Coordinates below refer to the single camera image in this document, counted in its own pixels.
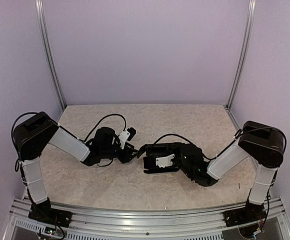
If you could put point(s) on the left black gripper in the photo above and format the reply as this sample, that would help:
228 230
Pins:
127 155

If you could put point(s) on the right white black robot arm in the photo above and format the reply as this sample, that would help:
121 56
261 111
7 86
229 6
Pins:
265 144

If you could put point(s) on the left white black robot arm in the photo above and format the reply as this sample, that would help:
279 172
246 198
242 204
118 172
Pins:
32 132

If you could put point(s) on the small circuit board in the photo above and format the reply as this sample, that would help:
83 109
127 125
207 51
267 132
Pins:
48 231

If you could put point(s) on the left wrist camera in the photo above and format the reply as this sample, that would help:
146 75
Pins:
125 136

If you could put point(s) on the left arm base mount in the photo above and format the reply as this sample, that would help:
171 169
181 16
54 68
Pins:
44 213

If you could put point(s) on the front aluminium frame rail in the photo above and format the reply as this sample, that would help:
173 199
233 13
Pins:
88 223

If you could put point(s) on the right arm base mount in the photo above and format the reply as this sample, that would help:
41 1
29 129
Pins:
247 214

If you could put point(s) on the left vertical aluminium post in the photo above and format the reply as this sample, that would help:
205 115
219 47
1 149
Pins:
48 53

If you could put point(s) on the vertical aluminium post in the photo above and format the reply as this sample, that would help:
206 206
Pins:
48 53
243 53

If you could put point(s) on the right vertical aluminium post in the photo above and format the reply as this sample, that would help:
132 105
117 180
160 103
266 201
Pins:
243 53

